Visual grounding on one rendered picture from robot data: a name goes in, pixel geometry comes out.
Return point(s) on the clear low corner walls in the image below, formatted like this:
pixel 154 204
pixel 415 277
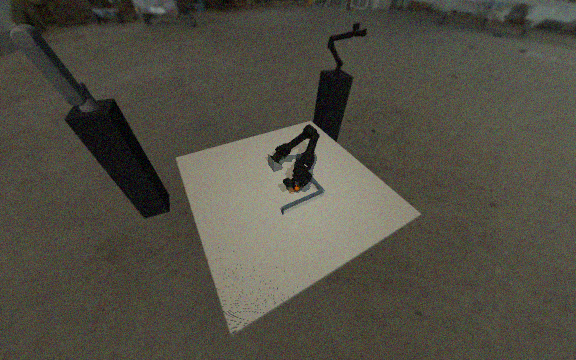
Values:
pixel 297 205

